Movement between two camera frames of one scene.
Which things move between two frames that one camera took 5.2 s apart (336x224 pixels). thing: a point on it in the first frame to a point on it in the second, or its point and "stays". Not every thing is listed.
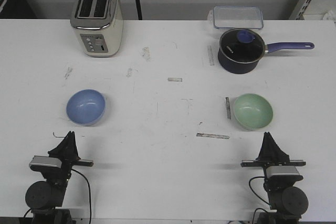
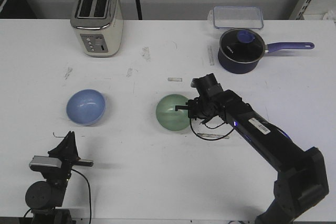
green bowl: [252, 111] to [168, 117]
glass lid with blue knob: [242, 45] stays
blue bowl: [85, 107] stays
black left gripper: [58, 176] stays
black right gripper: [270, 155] to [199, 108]
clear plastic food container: [237, 17] stays
